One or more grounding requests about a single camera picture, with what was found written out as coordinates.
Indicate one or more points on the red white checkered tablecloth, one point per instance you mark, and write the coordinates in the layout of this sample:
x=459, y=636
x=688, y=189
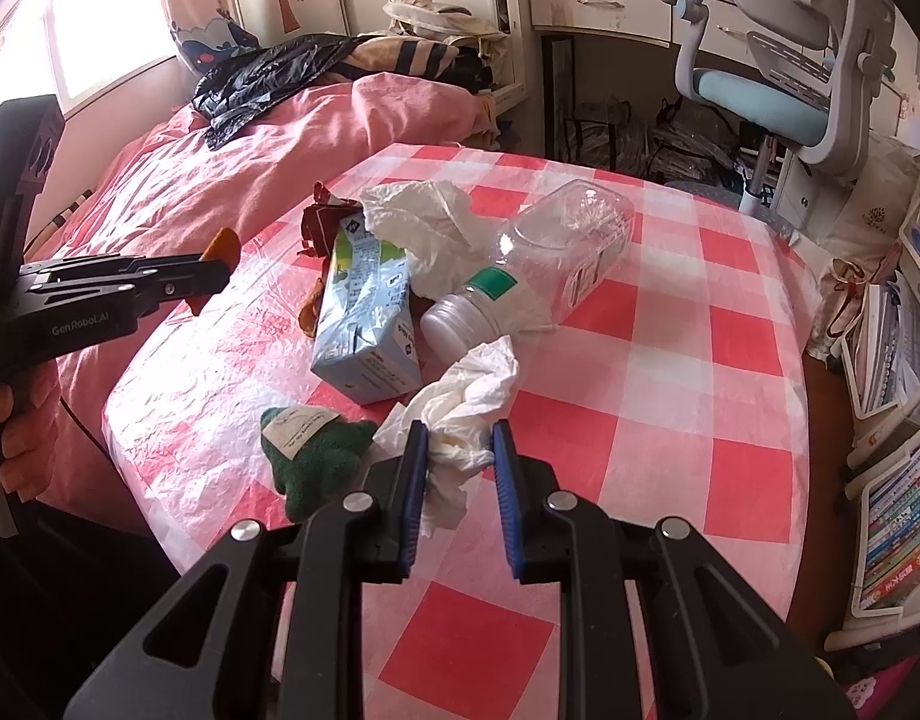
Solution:
x=655, y=390

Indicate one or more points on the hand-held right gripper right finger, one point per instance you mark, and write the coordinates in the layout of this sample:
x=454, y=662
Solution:
x=505, y=499

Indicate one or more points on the white bookshelf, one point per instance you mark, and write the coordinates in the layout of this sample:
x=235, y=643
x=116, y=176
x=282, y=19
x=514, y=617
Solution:
x=880, y=480

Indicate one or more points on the beige tote bag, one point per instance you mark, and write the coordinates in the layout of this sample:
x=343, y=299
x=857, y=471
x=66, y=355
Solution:
x=430, y=15

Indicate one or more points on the dried orange peel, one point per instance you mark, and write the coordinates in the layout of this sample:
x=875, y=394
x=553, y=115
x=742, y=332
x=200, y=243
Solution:
x=221, y=245

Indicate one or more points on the pink printed curtain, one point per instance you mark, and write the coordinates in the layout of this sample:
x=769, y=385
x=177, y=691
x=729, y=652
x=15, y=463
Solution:
x=197, y=41

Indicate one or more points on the clear plastic storage bag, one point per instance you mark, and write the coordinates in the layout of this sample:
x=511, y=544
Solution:
x=599, y=135
x=692, y=139

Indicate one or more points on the white desk with drawers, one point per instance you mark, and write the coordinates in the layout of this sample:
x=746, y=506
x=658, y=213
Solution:
x=602, y=0

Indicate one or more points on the pink blanket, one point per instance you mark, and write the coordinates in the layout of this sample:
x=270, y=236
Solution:
x=167, y=180

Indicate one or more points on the row of colourful books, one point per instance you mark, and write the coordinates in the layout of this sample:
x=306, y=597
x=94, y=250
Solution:
x=906, y=540

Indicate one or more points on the stack of magazines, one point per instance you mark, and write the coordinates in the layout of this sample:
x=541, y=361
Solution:
x=898, y=345

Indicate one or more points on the clear plastic bottle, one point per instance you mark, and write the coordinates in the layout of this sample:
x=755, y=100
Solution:
x=565, y=240

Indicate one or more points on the grey blue office chair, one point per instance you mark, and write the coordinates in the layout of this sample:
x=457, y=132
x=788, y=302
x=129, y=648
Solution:
x=760, y=105

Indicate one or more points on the blue green milk carton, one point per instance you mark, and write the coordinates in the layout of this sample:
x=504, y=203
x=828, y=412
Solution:
x=362, y=315

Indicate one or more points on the person's left hand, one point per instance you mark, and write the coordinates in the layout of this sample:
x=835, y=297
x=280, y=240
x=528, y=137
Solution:
x=29, y=442

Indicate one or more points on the white tissue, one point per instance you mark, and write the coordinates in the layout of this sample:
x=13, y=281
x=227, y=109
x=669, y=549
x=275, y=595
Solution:
x=471, y=390
x=422, y=225

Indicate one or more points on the green plush toy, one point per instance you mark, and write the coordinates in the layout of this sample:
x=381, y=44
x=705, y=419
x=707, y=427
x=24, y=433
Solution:
x=317, y=472

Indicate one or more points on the small brown wrapper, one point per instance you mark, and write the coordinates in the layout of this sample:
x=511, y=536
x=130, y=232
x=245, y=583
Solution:
x=310, y=319

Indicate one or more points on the pink bag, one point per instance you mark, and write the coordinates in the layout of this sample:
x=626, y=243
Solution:
x=865, y=694

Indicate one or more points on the black plastic bag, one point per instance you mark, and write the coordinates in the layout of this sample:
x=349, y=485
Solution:
x=257, y=75

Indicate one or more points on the dark brown crumpled wrapper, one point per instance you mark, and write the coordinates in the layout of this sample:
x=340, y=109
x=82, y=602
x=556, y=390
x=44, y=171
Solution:
x=326, y=225

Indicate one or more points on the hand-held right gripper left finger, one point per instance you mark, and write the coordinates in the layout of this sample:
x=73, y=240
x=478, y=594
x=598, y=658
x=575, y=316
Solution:
x=415, y=499

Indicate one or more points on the beige bag with tree print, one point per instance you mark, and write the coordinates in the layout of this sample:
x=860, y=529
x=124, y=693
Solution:
x=872, y=217

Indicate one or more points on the striped beige navy cloth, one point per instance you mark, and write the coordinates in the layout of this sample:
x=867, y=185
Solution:
x=422, y=56

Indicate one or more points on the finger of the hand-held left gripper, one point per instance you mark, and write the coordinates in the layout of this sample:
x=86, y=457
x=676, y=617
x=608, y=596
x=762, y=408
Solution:
x=182, y=286
x=130, y=264

